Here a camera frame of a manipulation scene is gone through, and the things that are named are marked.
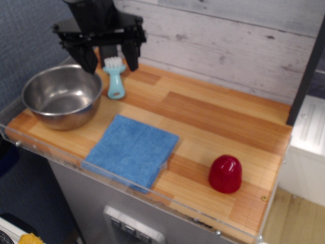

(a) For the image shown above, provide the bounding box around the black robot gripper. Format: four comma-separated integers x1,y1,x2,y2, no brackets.
52,1,146,74

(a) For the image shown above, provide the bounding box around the blue towel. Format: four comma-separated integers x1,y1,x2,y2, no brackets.
81,115,179,194

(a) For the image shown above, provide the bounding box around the clear acrylic counter guard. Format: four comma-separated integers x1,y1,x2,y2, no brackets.
1,94,291,243

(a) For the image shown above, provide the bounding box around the light blue scrub brush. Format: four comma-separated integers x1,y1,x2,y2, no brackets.
103,56,126,99

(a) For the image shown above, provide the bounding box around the stainless steel bowl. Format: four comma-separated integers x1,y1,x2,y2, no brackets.
21,65,103,131

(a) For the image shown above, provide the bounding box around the grey cabinet with dispenser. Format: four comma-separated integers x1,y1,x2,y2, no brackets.
48,159,244,244

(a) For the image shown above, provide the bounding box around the red upturned plastic cup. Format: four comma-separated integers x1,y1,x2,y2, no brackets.
208,155,242,194

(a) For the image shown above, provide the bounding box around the yellow object at corner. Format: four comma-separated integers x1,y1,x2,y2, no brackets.
18,233,44,244

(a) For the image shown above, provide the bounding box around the white ribbed box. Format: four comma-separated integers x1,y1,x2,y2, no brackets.
278,95,324,206

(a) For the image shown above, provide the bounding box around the dark left vertical post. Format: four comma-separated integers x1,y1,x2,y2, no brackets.
99,45,118,68

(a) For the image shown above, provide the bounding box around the dark vertical post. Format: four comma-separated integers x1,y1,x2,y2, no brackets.
99,45,118,68
284,17,325,127

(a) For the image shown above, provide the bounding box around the dark right vertical post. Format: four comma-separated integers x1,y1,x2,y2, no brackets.
284,17,325,127

